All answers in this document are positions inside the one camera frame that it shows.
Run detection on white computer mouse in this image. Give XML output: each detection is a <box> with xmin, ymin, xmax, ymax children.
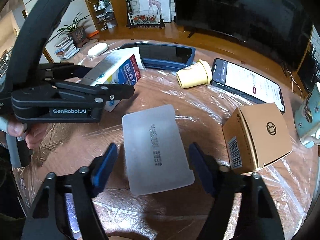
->
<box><xmin>87</xmin><ymin>42</ymin><xmax>108</xmax><ymax>56</ymax></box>

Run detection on black smartphone lit screen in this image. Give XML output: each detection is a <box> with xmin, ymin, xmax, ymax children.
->
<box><xmin>210</xmin><ymin>59</ymin><xmax>285</xmax><ymax>113</ymax></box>

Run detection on giraffe painting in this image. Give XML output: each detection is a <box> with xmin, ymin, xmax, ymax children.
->
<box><xmin>139</xmin><ymin>0</ymin><xmax>171</xmax><ymax>23</ymax></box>

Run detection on stack of books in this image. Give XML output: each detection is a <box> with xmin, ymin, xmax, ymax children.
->
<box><xmin>54</xmin><ymin>36</ymin><xmax>80</xmax><ymax>61</ymax></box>

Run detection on wooden tv cabinet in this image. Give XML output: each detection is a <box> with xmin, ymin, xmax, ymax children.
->
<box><xmin>95</xmin><ymin>23</ymin><xmax>308</xmax><ymax>98</ymax></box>

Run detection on black television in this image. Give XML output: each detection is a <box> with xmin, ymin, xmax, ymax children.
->
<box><xmin>175</xmin><ymin>0</ymin><xmax>312</xmax><ymax>70</ymax></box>

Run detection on white blue medicine box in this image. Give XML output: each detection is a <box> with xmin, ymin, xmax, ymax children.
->
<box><xmin>77</xmin><ymin>47</ymin><xmax>145</xmax><ymax>113</ymax></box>

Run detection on teal bird mug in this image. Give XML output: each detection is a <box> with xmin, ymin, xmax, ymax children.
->
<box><xmin>294</xmin><ymin>82</ymin><xmax>320</xmax><ymax>148</ymax></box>

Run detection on blue cased tablet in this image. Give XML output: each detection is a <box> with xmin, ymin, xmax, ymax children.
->
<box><xmin>119</xmin><ymin>43</ymin><xmax>196</xmax><ymax>72</ymax></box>

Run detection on brown cardboard box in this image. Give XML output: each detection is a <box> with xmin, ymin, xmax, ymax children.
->
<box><xmin>222</xmin><ymin>103</ymin><xmax>292</xmax><ymax>174</ymax></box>

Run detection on frosted plastic card sleeve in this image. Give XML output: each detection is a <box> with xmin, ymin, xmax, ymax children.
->
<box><xmin>122</xmin><ymin>105</ymin><xmax>195</xmax><ymax>196</ymax></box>

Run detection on flower picture on stand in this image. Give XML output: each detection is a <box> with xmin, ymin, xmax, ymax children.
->
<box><xmin>126</xmin><ymin>12</ymin><xmax>165</xmax><ymax>30</ymax></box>

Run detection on potted green plant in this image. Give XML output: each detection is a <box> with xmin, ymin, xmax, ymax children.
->
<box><xmin>57</xmin><ymin>12</ymin><xmax>87</xmax><ymax>47</ymax></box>

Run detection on person's left hand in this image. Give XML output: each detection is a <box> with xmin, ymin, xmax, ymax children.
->
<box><xmin>8</xmin><ymin>121</ymin><xmax>48</xmax><ymax>150</ymax></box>

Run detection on small yellow lidded cup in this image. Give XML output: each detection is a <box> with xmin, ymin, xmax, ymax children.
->
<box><xmin>176</xmin><ymin>60</ymin><xmax>212</xmax><ymax>89</ymax></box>

